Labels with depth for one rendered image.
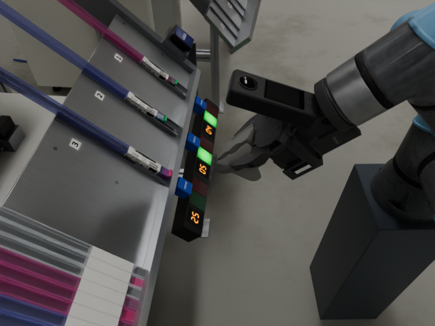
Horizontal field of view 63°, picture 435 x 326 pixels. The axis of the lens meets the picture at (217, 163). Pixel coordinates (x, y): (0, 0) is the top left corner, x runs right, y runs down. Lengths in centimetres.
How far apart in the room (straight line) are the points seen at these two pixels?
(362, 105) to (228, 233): 100
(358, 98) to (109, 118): 37
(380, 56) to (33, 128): 74
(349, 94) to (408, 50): 7
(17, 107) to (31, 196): 54
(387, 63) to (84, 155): 40
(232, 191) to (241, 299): 45
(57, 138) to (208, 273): 88
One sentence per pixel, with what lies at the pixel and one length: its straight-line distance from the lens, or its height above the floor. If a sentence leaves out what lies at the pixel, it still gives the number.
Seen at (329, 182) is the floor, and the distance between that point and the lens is 158.
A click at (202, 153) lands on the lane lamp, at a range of 71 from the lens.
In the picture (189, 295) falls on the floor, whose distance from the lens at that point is 126.
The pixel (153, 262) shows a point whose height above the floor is 74.
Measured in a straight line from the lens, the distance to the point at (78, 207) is 50.
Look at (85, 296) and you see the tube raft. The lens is 46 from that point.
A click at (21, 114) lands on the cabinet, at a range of 98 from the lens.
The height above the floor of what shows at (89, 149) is 81.
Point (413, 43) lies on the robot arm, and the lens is 42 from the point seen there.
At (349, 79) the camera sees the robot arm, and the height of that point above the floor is 94.
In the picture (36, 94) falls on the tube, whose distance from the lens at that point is 54.
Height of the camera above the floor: 118
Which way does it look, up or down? 48 degrees down
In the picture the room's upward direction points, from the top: straight up
